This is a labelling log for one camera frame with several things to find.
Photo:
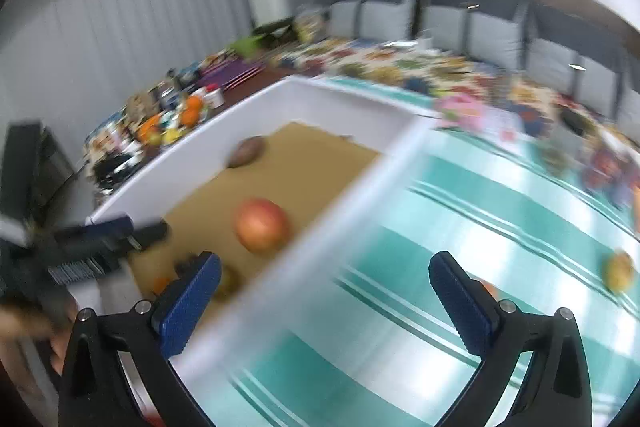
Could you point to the pink packet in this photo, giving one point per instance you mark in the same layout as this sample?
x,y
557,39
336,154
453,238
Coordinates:
x,y
462,112

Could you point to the purple books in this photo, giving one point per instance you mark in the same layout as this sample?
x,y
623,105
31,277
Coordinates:
x,y
235,74

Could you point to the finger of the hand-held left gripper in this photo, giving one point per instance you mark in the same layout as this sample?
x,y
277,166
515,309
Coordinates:
x,y
100,232

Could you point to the yellowish fruit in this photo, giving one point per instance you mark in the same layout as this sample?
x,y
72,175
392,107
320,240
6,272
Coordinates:
x,y
618,272

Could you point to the white storage box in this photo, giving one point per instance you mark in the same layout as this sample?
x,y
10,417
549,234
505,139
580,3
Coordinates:
x,y
325,107

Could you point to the grey sofa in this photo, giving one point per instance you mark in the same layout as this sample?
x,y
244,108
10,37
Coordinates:
x,y
490,37

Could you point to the red apple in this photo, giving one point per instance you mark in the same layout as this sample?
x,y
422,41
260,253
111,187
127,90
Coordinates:
x,y
262,224

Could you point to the green white checked tablecloth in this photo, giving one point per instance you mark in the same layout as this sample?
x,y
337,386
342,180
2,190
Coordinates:
x,y
400,217

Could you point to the dark furniture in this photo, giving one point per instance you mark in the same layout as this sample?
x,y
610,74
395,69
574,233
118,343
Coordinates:
x,y
25,167

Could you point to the pile of assorted toys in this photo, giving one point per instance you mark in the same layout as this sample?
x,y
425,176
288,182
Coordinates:
x,y
160,127

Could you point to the colourful patterned mat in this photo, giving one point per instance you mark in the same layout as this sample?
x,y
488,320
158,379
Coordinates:
x,y
400,62

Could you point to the person's left hand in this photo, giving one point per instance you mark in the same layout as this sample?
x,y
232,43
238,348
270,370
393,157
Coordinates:
x,y
20,324

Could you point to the brown sweet potato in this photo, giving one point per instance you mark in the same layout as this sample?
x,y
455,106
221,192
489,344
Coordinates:
x,y
247,152

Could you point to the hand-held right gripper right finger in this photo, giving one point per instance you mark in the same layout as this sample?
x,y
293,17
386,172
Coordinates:
x,y
465,307

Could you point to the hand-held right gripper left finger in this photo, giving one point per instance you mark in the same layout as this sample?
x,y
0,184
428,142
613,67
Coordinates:
x,y
192,302

